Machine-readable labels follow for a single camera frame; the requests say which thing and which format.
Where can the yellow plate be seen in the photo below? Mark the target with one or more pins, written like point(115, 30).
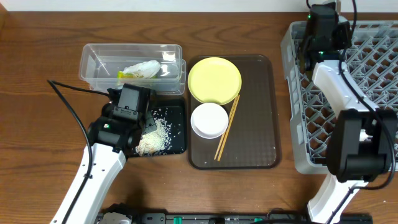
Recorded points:
point(214, 80)

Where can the green snack wrapper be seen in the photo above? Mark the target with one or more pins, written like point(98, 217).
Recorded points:
point(122, 77)

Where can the wooden chopstick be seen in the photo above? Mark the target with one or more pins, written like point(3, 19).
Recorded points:
point(229, 130)
point(226, 129)

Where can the brown plastic serving tray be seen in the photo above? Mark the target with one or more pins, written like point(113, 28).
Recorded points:
point(253, 141)

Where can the pink bowl with rice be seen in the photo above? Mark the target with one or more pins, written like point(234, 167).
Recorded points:
point(209, 120)

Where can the clear plastic waste bin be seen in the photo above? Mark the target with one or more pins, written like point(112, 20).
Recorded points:
point(100, 64)

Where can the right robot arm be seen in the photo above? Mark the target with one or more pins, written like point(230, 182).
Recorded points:
point(360, 154)

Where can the black waste tray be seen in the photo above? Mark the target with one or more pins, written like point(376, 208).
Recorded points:
point(173, 111)

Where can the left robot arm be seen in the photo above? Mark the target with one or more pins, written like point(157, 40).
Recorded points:
point(110, 141)

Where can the rice pile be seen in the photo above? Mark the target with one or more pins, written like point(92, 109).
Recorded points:
point(156, 142)

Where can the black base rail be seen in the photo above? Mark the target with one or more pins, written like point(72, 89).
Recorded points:
point(121, 213)

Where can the grey dishwasher rack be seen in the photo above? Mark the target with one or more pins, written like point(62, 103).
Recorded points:
point(371, 61)

